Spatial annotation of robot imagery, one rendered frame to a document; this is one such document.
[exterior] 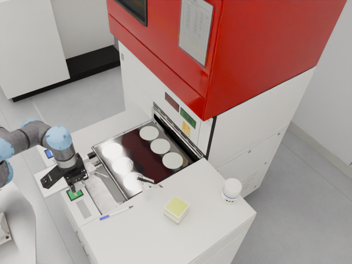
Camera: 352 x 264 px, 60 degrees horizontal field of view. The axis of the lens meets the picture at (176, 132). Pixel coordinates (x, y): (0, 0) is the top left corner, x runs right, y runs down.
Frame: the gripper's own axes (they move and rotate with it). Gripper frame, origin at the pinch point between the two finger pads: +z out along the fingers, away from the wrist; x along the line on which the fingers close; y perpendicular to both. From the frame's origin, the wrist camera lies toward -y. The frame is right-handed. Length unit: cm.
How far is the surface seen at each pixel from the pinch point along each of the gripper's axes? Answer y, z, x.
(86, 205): 2.5, 1.6, -7.7
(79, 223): -3.1, 1.7, -13.7
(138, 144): 39.0, 7.7, 12.8
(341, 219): 166, 97, -69
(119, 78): 106, 97, 172
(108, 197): 12.8, 9.6, -4.6
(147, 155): 39.0, 7.7, 4.3
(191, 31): 53, -59, -3
